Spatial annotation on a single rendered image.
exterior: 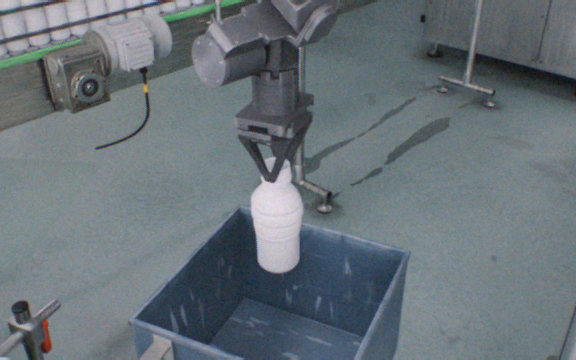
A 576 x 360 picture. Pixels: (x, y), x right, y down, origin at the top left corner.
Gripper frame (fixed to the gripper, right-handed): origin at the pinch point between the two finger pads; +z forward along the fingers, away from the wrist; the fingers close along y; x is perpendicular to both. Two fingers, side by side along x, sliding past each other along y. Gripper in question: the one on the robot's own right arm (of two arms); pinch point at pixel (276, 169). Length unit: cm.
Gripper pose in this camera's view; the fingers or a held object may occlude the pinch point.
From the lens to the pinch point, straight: 80.1
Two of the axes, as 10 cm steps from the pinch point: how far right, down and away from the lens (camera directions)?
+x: 9.2, 2.1, -3.4
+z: 0.0, 8.6, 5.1
